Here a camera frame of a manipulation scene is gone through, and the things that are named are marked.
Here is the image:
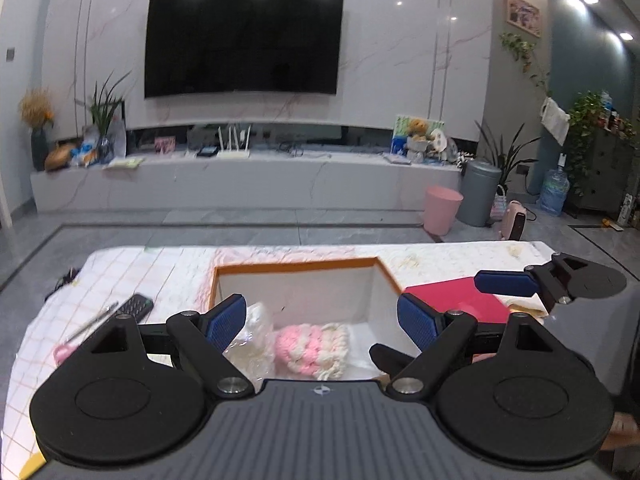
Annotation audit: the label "dried flowers vase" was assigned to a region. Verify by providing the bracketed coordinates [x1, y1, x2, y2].
[18, 88, 54, 172]

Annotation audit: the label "patterned table cloth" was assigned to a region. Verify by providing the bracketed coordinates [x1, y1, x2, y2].
[1, 240, 552, 479]

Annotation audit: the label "red lidded clear box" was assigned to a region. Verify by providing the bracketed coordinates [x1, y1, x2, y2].
[405, 276, 510, 323]

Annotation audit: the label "black wall television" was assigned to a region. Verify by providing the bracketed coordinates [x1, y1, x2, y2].
[144, 0, 344, 99]

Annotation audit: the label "clear plastic bag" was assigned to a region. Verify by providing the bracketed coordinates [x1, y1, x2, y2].
[224, 302, 276, 392]

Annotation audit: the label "pink space heater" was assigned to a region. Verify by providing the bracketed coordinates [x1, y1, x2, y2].
[500, 200, 527, 240]

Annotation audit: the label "pink waste bin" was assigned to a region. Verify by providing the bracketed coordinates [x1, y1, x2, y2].
[423, 185, 463, 236]

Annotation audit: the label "teddy bear decoration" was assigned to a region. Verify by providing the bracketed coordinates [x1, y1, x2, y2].
[407, 117, 432, 141]

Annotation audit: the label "green potted plant left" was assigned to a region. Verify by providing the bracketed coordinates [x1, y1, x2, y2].
[74, 72, 130, 164]

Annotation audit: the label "framed wall picture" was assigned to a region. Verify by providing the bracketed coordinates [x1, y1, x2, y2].
[506, 0, 541, 38]

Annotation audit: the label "white fluffy cloth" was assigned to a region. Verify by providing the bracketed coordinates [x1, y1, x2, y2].
[314, 323, 350, 380]

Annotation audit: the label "grey pedal trash can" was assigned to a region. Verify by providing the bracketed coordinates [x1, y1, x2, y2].
[457, 160, 502, 228]

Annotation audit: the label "pink crochet toy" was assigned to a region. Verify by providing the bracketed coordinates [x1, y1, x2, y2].
[274, 324, 322, 377]

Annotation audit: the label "dark cabinet with plants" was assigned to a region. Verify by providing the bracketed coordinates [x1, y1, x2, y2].
[565, 91, 639, 214]

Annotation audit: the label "pink handled scissors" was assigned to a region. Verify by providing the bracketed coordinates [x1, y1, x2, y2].
[53, 302, 118, 366]

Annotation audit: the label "white wifi router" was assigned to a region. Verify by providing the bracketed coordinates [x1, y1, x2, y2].
[217, 125, 250, 159]

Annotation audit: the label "tall leafy floor plant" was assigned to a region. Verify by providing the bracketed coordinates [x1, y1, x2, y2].
[475, 122, 540, 191]

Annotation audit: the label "white hanging cloth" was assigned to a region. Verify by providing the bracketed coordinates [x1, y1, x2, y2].
[540, 96, 570, 146]

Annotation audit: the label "blue water bottle jug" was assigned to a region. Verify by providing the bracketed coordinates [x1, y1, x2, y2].
[538, 167, 570, 217]

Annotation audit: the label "orange cardboard box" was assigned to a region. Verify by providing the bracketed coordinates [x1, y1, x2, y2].
[213, 258, 416, 380]

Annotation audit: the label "black remote control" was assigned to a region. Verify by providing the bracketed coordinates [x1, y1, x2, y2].
[115, 294, 154, 323]

